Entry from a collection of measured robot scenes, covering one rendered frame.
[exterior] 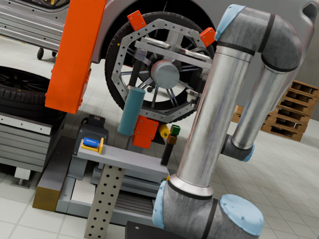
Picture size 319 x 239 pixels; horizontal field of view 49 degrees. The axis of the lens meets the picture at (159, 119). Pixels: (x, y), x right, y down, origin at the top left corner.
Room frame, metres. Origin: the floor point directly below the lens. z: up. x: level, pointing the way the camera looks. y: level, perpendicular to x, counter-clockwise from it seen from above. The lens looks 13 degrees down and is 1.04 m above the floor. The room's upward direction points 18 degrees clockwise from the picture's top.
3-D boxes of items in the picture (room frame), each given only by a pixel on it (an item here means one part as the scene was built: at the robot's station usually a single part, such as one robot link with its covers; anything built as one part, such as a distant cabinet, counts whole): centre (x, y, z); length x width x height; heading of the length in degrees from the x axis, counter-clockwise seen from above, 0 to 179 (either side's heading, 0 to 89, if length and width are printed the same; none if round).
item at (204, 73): (1.80, -0.14, 0.93); 0.09 x 0.05 x 0.05; 11
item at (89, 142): (1.54, 0.27, 0.47); 0.07 x 0.07 x 0.02; 11
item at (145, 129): (2.01, 0.07, 0.48); 0.16 x 0.12 x 0.17; 11
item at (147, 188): (2.14, 0.07, 0.13); 0.50 x 0.36 x 0.10; 101
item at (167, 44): (1.83, 0.14, 1.03); 0.19 x 0.18 x 0.11; 11
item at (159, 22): (1.97, 0.06, 0.85); 0.54 x 0.07 x 0.54; 101
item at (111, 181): (1.57, 0.14, 0.21); 0.10 x 0.10 x 0.42; 11
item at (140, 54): (1.74, 0.19, 0.93); 0.09 x 0.05 x 0.05; 11
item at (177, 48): (1.87, -0.06, 1.03); 0.19 x 0.18 x 0.11; 11
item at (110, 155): (1.58, 0.11, 0.44); 0.43 x 0.17 x 0.03; 101
